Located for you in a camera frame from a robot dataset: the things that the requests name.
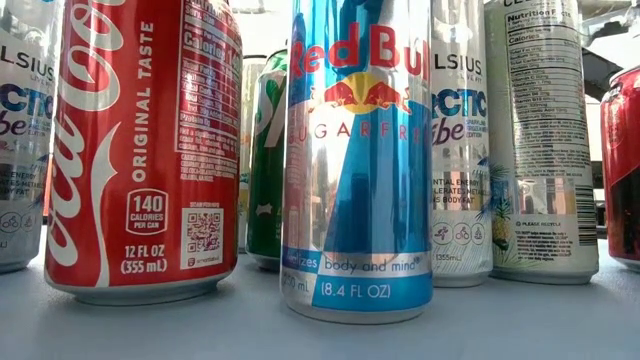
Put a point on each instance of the Red Bull sugarfree can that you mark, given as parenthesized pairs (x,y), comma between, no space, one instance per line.
(357,175)

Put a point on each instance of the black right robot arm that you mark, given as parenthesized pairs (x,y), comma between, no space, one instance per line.
(602,75)

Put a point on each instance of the white Celsius can yellow base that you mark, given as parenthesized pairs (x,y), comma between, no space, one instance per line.
(251,80)
(542,150)

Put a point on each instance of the Celsius Arctic Vibe can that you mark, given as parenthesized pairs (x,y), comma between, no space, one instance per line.
(25,150)
(460,150)

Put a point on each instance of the red Coca-Cola can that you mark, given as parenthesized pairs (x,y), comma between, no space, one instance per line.
(622,175)
(140,150)

